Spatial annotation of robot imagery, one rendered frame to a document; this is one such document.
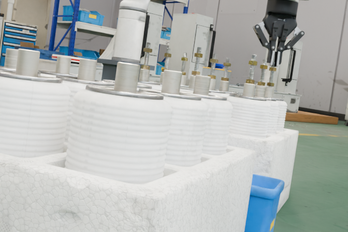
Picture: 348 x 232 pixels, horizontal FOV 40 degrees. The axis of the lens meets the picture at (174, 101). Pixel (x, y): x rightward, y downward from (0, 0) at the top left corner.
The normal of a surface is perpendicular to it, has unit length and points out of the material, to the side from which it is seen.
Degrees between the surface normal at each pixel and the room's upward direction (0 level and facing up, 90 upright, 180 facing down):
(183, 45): 90
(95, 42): 90
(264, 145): 90
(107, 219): 90
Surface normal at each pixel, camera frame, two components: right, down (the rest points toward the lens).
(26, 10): 0.65, 0.13
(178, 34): -0.75, -0.07
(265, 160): -0.37, 0.00
